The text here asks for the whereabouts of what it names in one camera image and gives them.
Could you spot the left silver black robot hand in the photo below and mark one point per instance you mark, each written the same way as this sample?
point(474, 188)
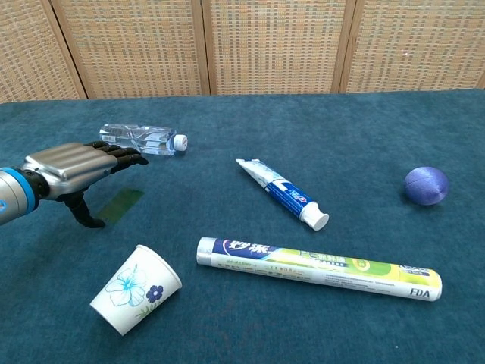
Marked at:
point(72, 167)

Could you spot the green rectangular piece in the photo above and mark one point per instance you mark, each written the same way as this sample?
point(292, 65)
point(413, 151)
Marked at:
point(122, 204)

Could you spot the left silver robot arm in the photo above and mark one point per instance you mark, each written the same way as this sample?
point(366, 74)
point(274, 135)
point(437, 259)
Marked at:
point(15, 193)

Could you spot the clear plastic water bottle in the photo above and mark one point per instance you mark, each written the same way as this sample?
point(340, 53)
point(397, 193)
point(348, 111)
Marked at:
point(151, 140)

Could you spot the white floral paper cup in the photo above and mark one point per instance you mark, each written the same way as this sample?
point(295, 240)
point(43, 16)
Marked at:
point(134, 290)

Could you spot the teal tablecloth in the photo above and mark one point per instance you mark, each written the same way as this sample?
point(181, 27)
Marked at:
point(242, 227)

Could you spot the woven folding screen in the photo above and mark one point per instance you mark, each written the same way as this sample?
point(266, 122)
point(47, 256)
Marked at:
point(242, 45)

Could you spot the blue white toothpaste tube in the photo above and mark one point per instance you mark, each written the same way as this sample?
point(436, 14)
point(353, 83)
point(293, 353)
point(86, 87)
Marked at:
point(285, 192)

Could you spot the cling film roll box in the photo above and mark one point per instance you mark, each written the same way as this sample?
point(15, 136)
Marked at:
point(318, 267)

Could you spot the purple ball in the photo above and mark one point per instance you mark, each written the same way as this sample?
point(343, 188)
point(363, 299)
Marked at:
point(426, 186)

